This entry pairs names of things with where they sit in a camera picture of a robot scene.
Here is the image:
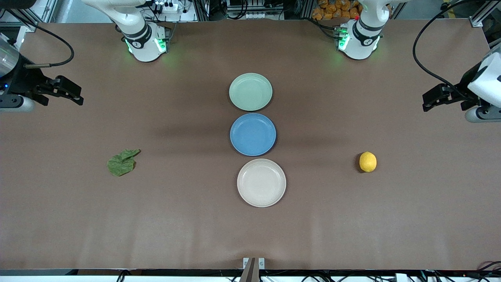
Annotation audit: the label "green lettuce leaf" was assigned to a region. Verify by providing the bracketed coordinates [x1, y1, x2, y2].
[107, 148, 141, 177]

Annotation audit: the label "yellow lemon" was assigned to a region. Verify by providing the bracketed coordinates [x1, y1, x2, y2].
[359, 152, 377, 173]

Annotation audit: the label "white power strip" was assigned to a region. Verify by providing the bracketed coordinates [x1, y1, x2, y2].
[155, 0, 179, 12]

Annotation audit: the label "orange snack bags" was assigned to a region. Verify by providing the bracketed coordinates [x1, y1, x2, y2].
[312, 0, 360, 21]

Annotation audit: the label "pale green plate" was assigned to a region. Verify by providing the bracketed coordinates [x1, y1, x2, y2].
[229, 72, 273, 112]

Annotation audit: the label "blue plate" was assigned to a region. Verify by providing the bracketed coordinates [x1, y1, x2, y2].
[230, 113, 277, 157]

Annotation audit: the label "beige plate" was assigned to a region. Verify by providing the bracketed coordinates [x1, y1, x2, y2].
[237, 158, 287, 208]

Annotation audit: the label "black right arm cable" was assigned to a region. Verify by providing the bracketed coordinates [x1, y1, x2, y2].
[7, 9, 75, 69]

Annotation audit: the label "aluminium frame profile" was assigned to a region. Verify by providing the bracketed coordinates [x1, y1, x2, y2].
[469, 0, 495, 28]
[0, 0, 40, 33]

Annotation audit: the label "black base cable bundle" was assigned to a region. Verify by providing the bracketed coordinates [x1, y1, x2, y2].
[309, 18, 342, 40]

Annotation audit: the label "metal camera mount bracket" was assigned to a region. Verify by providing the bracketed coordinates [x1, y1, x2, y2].
[243, 257, 265, 282]

